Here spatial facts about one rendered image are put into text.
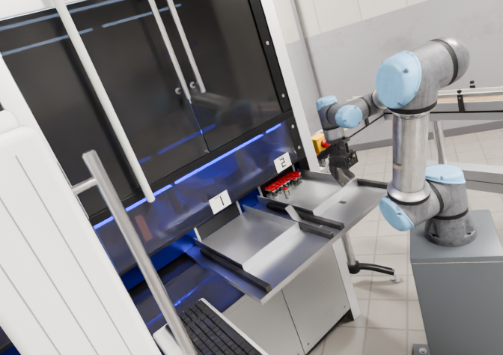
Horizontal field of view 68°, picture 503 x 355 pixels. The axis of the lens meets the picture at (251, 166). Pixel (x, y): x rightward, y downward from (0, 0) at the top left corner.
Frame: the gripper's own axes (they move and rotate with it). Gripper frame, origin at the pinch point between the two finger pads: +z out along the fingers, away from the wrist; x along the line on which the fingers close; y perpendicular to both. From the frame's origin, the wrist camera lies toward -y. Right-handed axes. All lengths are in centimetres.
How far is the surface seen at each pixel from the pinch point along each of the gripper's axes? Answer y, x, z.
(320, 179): -17.7, 5.3, 3.4
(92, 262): 31, -92, -39
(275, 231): -6.5, -33.0, 3.4
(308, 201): -9.1, -11.7, 3.4
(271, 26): -24, 8, -64
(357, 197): 7.5, -2.1, 3.6
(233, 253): -11, -50, 3
